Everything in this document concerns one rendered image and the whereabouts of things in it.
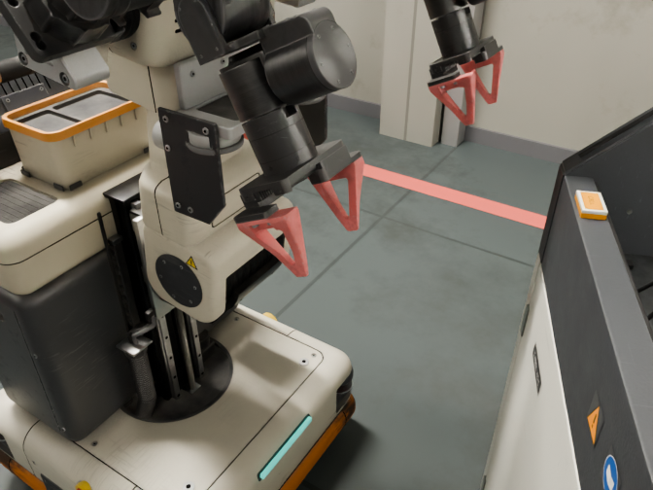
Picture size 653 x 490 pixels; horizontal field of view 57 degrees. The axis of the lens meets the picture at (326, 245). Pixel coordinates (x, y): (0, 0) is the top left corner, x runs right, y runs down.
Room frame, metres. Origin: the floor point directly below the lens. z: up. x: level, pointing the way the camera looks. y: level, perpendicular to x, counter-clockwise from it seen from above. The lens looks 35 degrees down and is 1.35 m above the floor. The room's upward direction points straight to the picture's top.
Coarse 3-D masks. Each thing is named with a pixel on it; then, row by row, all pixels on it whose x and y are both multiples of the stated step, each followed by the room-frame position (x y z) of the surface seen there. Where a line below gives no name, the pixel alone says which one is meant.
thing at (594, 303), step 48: (576, 240) 0.61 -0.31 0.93; (576, 288) 0.56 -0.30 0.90; (624, 288) 0.50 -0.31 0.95; (576, 336) 0.51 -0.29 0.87; (624, 336) 0.42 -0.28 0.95; (576, 384) 0.46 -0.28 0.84; (624, 384) 0.37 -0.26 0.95; (576, 432) 0.42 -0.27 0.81; (624, 432) 0.33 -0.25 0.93; (624, 480) 0.30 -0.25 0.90
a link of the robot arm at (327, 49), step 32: (192, 0) 0.54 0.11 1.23; (192, 32) 0.54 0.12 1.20; (256, 32) 0.52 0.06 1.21; (288, 32) 0.51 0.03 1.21; (320, 32) 0.50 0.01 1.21; (288, 64) 0.50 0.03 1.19; (320, 64) 0.49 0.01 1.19; (352, 64) 0.52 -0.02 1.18; (288, 96) 0.51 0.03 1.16; (320, 96) 0.51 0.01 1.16
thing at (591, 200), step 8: (584, 192) 0.68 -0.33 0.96; (592, 192) 0.68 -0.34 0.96; (576, 200) 0.67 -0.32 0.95; (584, 200) 0.66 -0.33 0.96; (592, 200) 0.66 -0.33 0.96; (600, 200) 0.66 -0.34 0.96; (592, 208) 0.64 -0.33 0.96; (600, 208) 0.64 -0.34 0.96; (584, 216) 0.64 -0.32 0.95; (592, 216) 0.63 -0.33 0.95; (600, 216) 0.63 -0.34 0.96
